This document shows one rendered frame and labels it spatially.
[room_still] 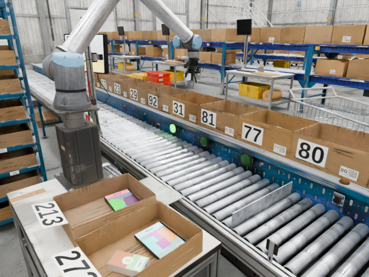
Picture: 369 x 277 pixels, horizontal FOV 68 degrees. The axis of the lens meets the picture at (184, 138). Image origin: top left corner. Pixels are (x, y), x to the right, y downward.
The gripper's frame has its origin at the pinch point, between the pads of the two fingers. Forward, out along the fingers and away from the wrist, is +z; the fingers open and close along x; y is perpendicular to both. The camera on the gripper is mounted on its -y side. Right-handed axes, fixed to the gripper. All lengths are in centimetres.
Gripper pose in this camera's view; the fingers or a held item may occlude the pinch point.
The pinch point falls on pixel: (191, 83)
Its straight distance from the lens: 224.6
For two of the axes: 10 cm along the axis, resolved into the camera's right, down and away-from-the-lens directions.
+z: -0.1, 9.3, 3.6
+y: 6.1, 2.9, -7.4
